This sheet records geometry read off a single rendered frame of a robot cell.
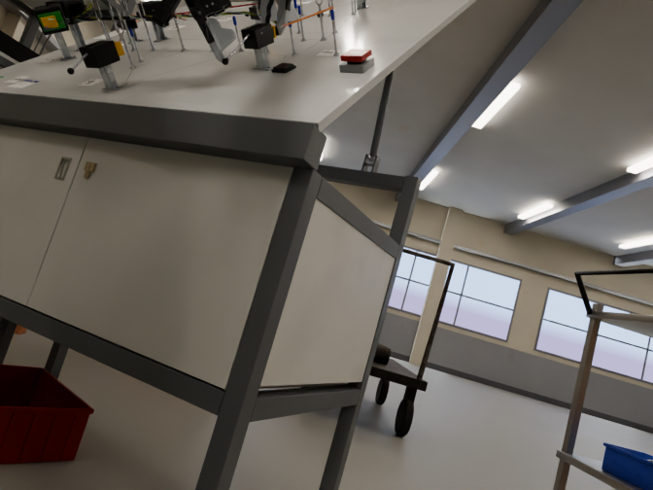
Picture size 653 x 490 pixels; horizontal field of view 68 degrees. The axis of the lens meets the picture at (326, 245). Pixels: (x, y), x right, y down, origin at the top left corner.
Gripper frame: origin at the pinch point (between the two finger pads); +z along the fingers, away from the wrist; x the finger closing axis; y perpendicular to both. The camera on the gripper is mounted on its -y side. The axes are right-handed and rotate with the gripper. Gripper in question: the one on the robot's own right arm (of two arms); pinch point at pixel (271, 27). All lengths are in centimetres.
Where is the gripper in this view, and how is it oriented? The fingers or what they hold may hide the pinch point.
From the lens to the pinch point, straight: 122.5
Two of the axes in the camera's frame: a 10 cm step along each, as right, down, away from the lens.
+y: 5.5, -1.5, 8.2
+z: -1.3, 9.6, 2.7
